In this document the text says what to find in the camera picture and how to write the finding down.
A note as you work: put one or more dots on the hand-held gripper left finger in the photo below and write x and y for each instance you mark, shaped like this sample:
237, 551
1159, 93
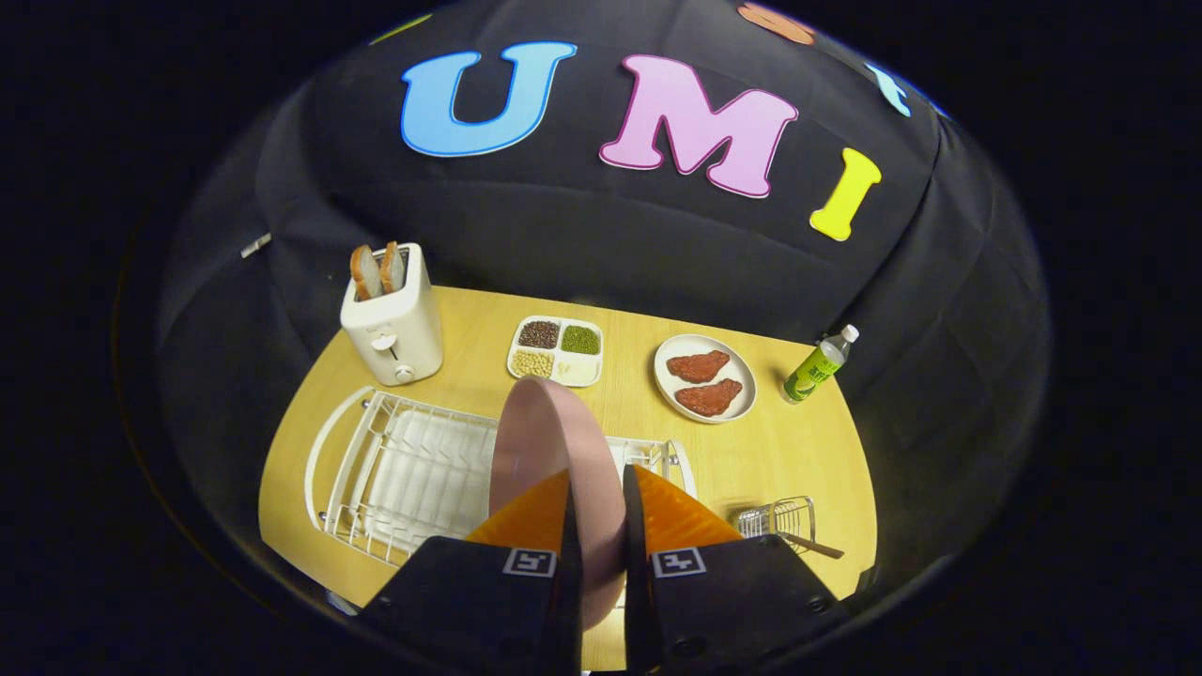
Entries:
488, 601

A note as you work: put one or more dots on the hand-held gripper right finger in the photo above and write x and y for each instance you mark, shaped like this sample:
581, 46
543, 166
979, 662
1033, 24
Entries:
732, 601

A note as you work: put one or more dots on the pink plate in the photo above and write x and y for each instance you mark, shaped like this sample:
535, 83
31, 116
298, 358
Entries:
545, 432

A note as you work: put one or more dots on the white plate with meat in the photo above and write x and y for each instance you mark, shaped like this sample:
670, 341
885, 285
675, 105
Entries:
747, 399

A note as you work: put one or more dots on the red meat piece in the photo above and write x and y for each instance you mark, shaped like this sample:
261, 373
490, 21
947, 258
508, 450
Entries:
700, 366
709, 397

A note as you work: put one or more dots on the green drink bottle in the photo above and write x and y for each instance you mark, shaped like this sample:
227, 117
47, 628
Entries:
815, 371

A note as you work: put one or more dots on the white divided tray with beans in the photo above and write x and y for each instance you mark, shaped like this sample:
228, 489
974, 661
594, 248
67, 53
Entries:
556, 352

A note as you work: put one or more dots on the white toaster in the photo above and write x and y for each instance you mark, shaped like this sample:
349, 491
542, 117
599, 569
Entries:
399, 329

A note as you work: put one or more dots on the toasted bread slice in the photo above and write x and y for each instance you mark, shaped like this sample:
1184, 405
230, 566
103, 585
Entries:
392, 268
366, 272

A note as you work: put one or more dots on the black backdrop cloth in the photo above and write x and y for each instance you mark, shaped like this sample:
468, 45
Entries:
563, 225

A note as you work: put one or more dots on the white clip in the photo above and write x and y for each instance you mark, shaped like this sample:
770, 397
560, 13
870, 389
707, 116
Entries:
255, 246

